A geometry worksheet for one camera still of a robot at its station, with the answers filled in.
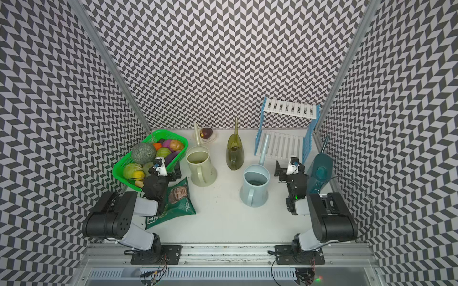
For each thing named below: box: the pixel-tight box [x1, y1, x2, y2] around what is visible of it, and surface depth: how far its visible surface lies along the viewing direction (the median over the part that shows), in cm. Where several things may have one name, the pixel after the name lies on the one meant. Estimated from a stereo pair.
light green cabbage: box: [156, 147, 172, 158], surface depth 99 cm
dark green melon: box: [131, 142, 157, 166], surface depth 93 cm
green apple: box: [142, 161, 154, 177], surface depth 92 cm
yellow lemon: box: [132, 170, 145, 181], surface depth 90 cm
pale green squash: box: [122, 162, 144, 180], surface depth 92 cm
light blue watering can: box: [239, 134, 271, 208], surface depth 77 cm
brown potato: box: [169, 139, 184, 151], surface depth 101 cm
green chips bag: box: [144, 176, 197, 230], surface depth 82 cm
